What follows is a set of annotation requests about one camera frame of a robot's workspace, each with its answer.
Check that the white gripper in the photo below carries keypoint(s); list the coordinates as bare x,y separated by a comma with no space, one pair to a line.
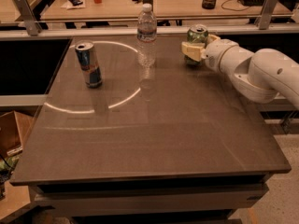
217,54

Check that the green soda can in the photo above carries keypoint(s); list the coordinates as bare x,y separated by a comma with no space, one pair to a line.
196,35

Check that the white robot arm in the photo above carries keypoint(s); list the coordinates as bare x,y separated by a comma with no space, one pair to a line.
260,76

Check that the clear plastic water bottle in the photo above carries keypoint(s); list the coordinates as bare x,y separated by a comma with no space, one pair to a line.
146,35

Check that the blue silver energy drink can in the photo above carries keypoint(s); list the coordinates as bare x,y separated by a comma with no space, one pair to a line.
89,65

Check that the black mesh cup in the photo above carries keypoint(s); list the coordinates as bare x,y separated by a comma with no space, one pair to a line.
209,4

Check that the cardboard box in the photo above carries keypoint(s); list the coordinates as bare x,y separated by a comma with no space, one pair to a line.
14,131

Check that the right metal bracket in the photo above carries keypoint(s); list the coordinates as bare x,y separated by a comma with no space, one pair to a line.
263,21

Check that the left metal bracket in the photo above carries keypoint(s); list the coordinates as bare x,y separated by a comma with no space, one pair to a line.
31,24

